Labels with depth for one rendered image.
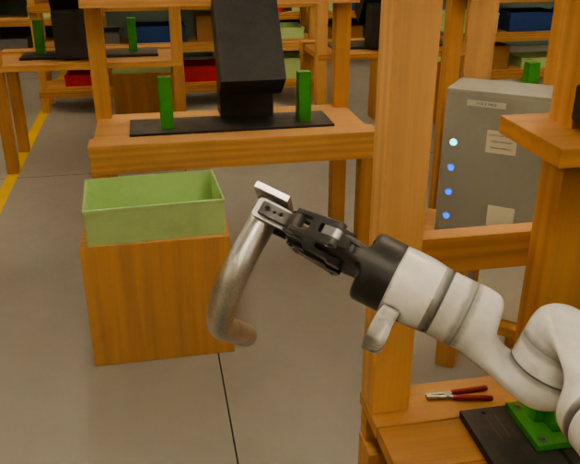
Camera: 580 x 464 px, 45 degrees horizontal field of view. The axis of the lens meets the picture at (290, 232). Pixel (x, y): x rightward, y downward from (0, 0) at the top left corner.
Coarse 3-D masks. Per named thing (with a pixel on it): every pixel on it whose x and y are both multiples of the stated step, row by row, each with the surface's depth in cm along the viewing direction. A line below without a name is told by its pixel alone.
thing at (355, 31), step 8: (280, 8) 999; (288, 8) 1023; (296, 8) 1003; (352, 8) 1016; (280, 16) 993; (288, 16) 995; (296, 16) 997; (328, 16) 1006; (352, 16) 1012; (328, 24) 1049; (352, 24) 1049; (328, 32) 1027; (352, 32) 1034; (360, 32) 1036
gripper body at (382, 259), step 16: (352, 240) 69; (384, 240) 70; (336, 256) 70; (352, 256) 69; (368, 256) 69; (384, 256) 69; (400, 256) 69; (352, 272) 73; (368, 272) 68; (384, 272) 68; (352, 288) 70; (368, 288) 69; (384, 288) 68; (368, 304) 70
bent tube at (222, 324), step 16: (256, 192) 75; (272, 192) 72; (288, 208) 74; (256, 224) 73; (240, 240) 73; (256, 240) 72; (240, 256) 72; (256, 256) 73; (224, 272) 72; (240, 272) 72; (224, 288) 72; (240, 288) 73; (224, 304) 73; (208, 320) 75; (224, 320) 74; (240, 320) 86; (224, 336) 77; (240, 336) 84; (256, 336) 94
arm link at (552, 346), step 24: (552, 312) 66; (576, 312) 66; (528, 336) 67; (552, 336) 64; (576, 336) 64; (528, 360) 66; (552, 360) 65; (576, 360) 62; (552, 384) 66; (576, 384) 60; (576, 408) 59
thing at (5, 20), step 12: (0, 24) 928; (12, 24) 930; (24, 24) 933; (48, 24) 939; (0, 36) 970; (12, 36) 982; (24, 36) 985; (0, 48) 949; (12, 48) 951; (24, 48) 954
